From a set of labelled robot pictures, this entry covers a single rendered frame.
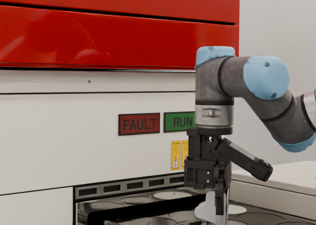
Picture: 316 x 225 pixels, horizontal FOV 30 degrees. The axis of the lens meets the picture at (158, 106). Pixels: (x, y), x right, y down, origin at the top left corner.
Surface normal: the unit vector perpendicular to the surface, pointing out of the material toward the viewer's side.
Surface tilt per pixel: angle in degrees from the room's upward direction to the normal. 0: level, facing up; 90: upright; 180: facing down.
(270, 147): 90
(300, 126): 114
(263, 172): 93
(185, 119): 90
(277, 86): 90
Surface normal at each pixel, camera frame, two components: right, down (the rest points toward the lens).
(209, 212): -0.26, 0.10
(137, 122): 0.62, 0.05
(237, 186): -0.78, 0.03
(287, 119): 0.22, 0.45
